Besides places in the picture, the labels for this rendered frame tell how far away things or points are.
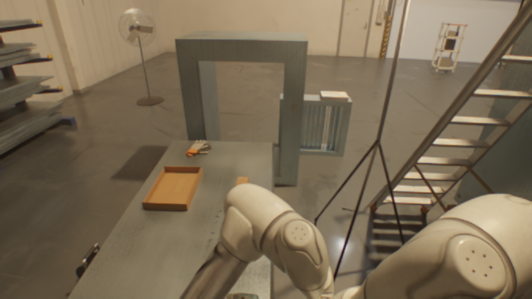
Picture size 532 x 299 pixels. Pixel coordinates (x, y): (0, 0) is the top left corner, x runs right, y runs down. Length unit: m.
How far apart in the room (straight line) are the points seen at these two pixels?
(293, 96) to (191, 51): 1.02
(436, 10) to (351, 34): 3.07
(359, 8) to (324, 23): 1.27
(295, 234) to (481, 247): 0.33
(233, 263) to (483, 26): 12.17
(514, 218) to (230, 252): 0.57
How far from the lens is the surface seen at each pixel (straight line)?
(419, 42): 11.44
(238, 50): 2.47
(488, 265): 0.39
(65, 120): 5.46
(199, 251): 1.62
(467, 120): 1.99
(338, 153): 3.66
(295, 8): 10.18
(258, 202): 0.68
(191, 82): 2.66
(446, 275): 0.37
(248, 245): 0.69
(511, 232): 0.49
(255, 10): 10.26
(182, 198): 1.95
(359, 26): 10.49
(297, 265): 0.61
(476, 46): 12.51
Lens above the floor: 1.89
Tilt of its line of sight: 27 degrees down
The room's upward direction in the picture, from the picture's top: 1 degrees clockwise
